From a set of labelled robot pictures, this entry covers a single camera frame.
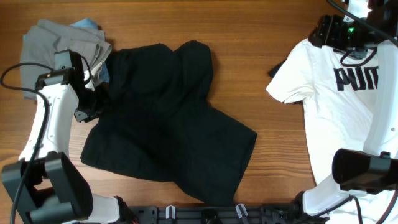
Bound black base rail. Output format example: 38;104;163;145
130;204;328;224

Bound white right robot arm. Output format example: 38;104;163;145
300;1;397;223

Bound white Puma t-shirt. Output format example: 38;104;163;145
266;38;398;224

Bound black garment under t-shirt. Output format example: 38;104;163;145
268;60;285;78

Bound folded blue garment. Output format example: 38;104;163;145
22;17;111;84

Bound black shorts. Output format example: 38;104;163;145
80;40;257;206

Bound folded grey shorts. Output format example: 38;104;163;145
19;19;113;100

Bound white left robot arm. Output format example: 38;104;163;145
2;63;136;223

